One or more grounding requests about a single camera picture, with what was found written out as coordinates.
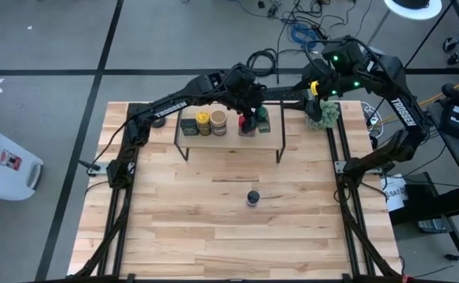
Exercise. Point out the wooden shelf with black frame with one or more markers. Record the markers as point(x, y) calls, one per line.
point(229, 143)

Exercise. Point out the garlic powder jar purple label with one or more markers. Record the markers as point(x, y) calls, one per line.
point(253, 197)

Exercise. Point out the small green potted plant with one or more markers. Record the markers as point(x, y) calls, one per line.
point(327, 116)

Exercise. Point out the black perforated floor grille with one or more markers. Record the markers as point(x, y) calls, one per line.
point(280, 94)

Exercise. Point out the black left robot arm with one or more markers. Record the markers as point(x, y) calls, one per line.
point(174, 106)

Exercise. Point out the white paper sign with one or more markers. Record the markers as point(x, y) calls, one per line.
point(394, 192)

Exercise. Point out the smoked paprika tin red lid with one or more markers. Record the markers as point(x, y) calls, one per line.
point(240, 121)

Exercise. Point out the white round floor lamp stand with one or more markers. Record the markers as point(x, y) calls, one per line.
point(410, 13)

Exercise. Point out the furikake seasoning jar tan lid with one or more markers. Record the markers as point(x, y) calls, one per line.
point(218, 120)

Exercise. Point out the oregano jar green lid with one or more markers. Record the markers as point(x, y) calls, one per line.
point(264, 122)

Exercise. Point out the chili onion jar yellow lid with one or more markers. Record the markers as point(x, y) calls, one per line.
point(203, 120)

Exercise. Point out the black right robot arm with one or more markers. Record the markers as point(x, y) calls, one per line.
point(402, 110)

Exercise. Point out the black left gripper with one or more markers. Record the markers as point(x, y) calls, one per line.
point(247, 92)

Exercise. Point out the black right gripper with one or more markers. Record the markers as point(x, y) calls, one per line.
point(339, 67)

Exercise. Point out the black metal stand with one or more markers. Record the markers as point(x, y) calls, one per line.
point(430, 204)

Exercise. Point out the dark green spice tin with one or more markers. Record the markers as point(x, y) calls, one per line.
point(189, 127)

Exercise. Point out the white trash bin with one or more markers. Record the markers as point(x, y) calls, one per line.
point(5, 161)

